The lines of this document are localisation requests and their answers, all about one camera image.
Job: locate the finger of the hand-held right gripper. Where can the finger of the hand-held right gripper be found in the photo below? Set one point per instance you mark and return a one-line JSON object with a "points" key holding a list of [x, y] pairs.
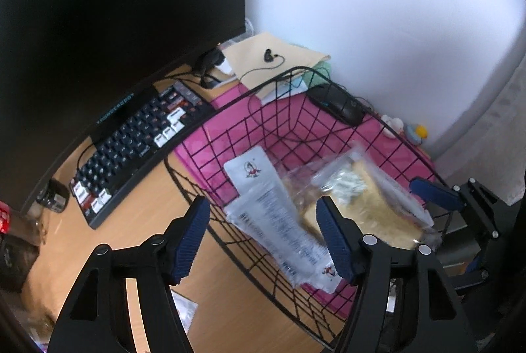
{"points": [[435, 195], [474, 266]]}

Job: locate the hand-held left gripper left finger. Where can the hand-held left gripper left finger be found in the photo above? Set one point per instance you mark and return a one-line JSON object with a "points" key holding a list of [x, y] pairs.
{"points": [[191, 242]]}

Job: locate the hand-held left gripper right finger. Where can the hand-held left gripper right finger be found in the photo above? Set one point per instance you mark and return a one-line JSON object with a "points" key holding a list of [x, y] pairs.
{"points": [[335, 242]]}

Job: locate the beige bread packet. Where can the beige bread packet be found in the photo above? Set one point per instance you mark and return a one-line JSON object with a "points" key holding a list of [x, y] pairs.
{"points": [[302, 205]]}

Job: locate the clear bread packet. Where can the clear bread packet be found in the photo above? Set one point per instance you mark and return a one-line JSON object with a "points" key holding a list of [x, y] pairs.
{"points": [[382, 209]]}

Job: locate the white snack packet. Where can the white snack packet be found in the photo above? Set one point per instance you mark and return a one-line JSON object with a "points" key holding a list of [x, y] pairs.
{"points": [[279, 229], [185, 310], [250, 166]]}

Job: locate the yellow duck toy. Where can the yellow duck toy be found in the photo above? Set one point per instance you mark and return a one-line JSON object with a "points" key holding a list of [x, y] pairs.
{"points": [[419, 132]]}

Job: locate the white duck toy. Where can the white duck toy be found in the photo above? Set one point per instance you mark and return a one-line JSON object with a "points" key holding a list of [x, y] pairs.
{"points": [[392, 125]]}

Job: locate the pink mat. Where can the pink mat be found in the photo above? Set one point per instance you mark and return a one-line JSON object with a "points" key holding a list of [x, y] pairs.
{"points": [[193, 143]]}

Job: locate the black keyboard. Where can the black keyboard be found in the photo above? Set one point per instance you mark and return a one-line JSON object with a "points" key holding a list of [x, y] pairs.
{"points": [[131, 143]]}

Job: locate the black computer mouse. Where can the black computer mouse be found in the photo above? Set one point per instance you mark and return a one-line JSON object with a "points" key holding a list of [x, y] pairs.
{"points": [[341, 104]]}

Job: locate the dark glass jar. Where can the dark glass jar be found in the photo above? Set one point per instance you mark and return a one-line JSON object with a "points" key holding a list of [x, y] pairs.
{"points": [[53, 197]]}

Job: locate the clear glass cup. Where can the clear glass cup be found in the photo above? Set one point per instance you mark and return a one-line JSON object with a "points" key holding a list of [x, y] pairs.
{"points": [[35, 225]]}

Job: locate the light blue paper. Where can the light blue paper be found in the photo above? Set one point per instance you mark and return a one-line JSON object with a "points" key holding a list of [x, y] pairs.
{"points": [[294, 84]]}

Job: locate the green cloth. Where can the green cloth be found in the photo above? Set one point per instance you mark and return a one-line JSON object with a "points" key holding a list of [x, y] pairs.
{"points": [[320, 70]]}

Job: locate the white charger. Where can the white charger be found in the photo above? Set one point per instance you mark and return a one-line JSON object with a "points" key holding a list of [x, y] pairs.
{"points": [[225, 68]]}

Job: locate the black power adapter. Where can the black power adapter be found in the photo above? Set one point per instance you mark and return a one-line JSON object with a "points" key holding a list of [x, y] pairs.
{"points": [[211, 59]]}

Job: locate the cola bottle red label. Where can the cola bottle red label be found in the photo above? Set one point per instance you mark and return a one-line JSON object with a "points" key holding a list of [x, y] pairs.
{"points": [[4, 217]]}

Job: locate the beige envelope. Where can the beige envelope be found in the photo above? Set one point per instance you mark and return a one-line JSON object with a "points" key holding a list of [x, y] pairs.
{"points": [[246, 53]]}

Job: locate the black earphones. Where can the black earphones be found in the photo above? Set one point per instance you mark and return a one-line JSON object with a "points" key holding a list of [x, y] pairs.
{"points": [[269, 56]]}

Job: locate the black computer monitor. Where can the black computer monitor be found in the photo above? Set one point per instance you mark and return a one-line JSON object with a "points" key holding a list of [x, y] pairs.
{"points": [[102, 8]]}

